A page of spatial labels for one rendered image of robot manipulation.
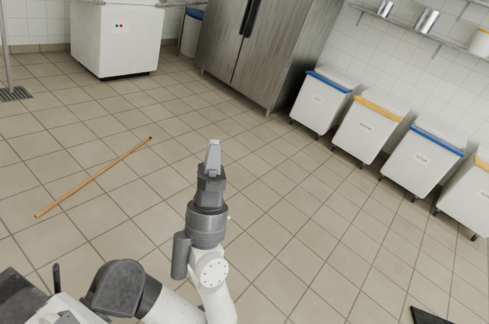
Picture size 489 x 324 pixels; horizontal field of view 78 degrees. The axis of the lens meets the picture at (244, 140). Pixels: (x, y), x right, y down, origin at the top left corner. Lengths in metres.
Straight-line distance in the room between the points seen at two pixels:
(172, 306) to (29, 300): 0.29
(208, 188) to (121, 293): 0.33
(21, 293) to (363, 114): 3.33
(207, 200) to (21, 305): 0.42
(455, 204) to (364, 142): 1.08
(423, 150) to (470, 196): 0.61
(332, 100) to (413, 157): 1.05
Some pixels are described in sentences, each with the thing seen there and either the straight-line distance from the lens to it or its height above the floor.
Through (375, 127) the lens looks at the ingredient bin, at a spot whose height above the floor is 0.57.
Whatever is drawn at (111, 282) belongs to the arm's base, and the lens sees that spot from 0.78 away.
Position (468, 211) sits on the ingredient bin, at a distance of 3.83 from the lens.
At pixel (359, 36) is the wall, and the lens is 4.24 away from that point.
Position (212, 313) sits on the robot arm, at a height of 1.10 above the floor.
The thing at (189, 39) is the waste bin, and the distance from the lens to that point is 5.10.
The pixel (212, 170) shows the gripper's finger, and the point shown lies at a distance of 0.60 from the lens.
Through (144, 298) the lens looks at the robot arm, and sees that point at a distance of 0.82.
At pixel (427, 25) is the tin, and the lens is 3.85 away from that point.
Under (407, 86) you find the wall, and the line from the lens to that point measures 4.15.
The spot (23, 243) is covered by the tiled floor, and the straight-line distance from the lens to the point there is 2.28.
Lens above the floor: 1.81
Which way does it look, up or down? 32 degrees down
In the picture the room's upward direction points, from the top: 20 degrees clockwise
